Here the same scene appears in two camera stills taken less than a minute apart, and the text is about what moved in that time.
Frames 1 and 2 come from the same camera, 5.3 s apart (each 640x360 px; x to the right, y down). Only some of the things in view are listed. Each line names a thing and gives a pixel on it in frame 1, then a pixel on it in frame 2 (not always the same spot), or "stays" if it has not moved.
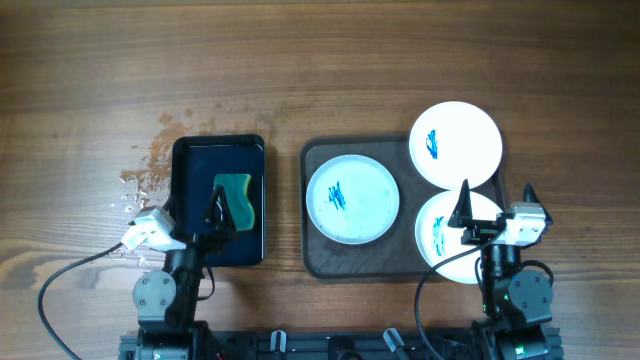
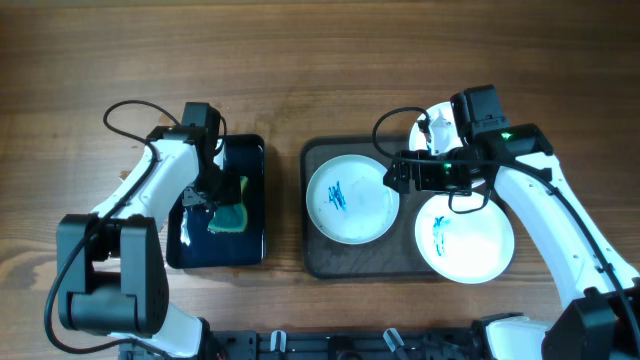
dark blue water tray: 196,159 stays
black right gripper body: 480,232 → 439,177
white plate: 352,199 stays
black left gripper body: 208,243 → 214,187
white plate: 438,243 stays
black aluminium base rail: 342,344 stays
